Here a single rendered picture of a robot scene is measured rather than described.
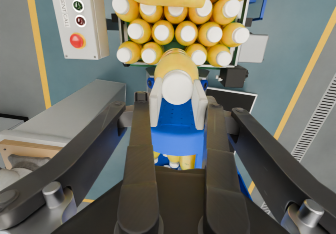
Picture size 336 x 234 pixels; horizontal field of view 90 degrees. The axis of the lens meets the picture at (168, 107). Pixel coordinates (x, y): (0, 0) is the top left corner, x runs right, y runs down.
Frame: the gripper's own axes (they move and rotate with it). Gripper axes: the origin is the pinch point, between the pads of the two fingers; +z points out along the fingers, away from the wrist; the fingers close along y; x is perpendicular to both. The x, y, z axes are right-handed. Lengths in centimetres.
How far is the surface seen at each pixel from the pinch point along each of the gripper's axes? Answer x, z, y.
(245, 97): -45, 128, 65
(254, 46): 2, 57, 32
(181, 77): 1.8, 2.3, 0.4
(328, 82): -31, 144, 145
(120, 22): 8.5, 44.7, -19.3
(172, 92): 0.0, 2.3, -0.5
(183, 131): -17.5, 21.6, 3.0
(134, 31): 6.1, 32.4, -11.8
